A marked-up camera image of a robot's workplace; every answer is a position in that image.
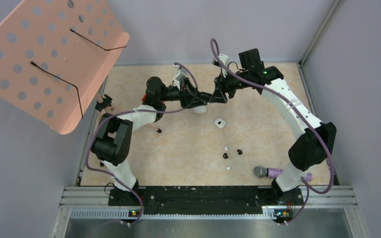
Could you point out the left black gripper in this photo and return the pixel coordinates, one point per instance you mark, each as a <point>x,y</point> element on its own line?
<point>185,95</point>

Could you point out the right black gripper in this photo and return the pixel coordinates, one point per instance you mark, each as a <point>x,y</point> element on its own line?
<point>222,85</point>

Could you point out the white oval charging case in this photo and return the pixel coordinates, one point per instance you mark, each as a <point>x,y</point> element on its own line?
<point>200,109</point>

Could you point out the white square charging case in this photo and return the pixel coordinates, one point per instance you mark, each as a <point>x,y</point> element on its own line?
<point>220,123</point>

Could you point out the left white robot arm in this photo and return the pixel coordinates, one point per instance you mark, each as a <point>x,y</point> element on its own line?
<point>112,144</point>

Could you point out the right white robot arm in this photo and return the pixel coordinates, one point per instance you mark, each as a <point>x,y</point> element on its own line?
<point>314,138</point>

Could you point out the purple glitter microphone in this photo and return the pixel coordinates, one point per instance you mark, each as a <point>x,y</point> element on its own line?
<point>267,171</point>

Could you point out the pink perforated music stand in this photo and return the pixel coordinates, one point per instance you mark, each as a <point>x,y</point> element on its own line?
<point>55,55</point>

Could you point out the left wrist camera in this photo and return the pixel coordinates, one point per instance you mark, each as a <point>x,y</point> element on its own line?
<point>179,76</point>

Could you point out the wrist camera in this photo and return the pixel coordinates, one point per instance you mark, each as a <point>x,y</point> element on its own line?
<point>225,60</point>
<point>179,76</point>

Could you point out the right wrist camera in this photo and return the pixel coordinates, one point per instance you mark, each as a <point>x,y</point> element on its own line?
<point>225,60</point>

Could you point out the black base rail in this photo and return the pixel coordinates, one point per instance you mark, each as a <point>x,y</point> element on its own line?
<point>204,200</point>

